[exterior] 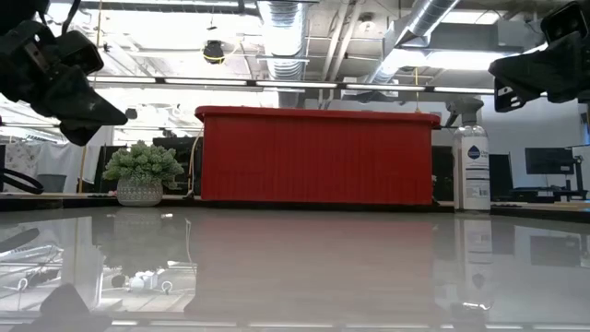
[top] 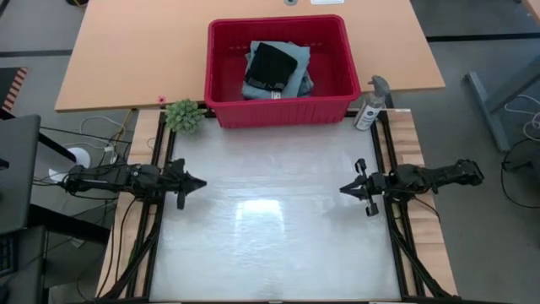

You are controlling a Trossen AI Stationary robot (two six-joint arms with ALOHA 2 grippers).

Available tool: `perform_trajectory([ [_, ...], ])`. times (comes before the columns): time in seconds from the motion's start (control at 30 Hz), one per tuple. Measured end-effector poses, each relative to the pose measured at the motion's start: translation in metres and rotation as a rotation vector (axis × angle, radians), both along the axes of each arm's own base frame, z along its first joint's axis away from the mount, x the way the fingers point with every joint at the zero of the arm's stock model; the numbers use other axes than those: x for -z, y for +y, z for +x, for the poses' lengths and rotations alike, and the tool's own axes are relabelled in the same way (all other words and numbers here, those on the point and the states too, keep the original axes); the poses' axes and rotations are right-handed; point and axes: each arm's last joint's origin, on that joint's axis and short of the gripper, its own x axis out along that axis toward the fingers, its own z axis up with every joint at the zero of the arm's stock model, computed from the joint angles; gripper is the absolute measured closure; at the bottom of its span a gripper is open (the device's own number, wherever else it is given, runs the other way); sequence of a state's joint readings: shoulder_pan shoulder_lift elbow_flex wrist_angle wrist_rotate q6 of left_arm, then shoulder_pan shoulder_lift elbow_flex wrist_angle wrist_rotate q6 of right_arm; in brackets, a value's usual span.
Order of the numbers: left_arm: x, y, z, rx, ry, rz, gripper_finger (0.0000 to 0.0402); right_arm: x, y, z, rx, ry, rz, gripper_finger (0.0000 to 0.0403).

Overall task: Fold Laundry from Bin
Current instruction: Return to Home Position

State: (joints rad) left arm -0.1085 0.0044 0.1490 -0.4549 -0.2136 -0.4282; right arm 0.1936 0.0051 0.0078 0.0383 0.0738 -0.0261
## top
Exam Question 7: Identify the grey laptop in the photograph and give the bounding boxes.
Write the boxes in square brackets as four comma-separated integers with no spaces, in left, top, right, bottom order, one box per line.
[0,113,41,236]

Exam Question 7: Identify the grey metal table leg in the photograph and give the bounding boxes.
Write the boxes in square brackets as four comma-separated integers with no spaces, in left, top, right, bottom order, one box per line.
[463,54,540,153]

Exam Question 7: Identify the black boxer briefs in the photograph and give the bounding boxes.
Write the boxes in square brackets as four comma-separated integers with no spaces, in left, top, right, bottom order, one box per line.
[244,41,299,93]

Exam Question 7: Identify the clear spray bottle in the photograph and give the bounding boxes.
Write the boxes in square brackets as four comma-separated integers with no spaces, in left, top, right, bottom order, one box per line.
[353,75,392,132]

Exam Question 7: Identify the black keyboard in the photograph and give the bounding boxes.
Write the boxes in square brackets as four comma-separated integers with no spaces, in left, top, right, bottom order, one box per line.
[0,234,16,275]

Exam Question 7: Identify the large tan wooden table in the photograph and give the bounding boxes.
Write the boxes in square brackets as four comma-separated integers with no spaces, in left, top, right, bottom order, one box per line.
[54,0,447,113]

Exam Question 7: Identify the light blue jeans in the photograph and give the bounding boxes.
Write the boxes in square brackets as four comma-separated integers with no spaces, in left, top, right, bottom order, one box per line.
[241,40,312,100]

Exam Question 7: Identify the light wooden side board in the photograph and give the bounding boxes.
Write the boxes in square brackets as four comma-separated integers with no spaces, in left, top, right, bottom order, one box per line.
[386,108,459,296]
[96,109,170,299]

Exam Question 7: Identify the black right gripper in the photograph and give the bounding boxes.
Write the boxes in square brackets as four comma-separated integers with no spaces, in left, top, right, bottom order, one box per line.
[339,158,388,218]

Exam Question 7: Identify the black desk support bar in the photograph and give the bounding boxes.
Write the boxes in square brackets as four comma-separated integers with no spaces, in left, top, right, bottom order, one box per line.
[36,133,78,165]

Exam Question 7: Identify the hazard-striped floor mat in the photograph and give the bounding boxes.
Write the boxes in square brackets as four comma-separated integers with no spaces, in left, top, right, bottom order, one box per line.
[0,66,29,113]

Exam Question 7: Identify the red plastic laundry bin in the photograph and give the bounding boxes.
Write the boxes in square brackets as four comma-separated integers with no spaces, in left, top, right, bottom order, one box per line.
[203,14,362,130]

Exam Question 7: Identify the white round disc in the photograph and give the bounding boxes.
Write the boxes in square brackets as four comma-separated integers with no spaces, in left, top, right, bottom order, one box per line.
[48,146,92,183]

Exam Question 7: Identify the small green succulent plant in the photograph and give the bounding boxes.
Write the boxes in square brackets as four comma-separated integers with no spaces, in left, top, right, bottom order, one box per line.
[164,98,208,135]

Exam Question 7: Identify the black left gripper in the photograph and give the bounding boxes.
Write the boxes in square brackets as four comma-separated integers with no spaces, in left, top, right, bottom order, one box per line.
[162,158,208,211]

